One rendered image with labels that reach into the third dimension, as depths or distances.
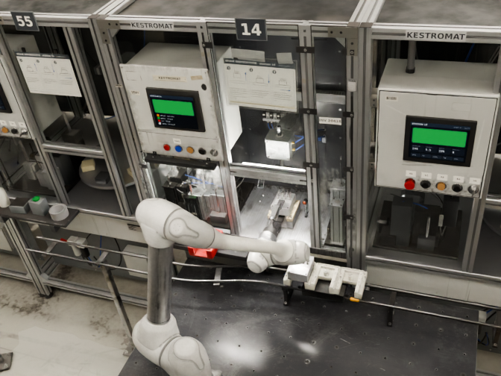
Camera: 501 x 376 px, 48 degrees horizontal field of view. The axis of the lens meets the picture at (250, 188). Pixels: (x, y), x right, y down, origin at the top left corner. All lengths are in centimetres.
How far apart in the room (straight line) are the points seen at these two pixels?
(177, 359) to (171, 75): 117
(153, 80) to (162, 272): 82
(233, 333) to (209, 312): 19
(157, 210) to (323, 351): 101
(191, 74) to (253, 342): 124
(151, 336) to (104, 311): 151
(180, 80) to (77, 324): 206
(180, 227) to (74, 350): 192
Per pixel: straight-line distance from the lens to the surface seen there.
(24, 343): 402
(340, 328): 273
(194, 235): 210
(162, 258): 229
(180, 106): 247
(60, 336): 395
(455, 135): 221
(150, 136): 268
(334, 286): 262
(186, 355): 238
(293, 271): 263
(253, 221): 293
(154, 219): 218
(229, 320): 280
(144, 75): 251
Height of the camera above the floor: 283
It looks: 38 degrees down
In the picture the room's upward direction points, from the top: 8 degrees counter-clockwise
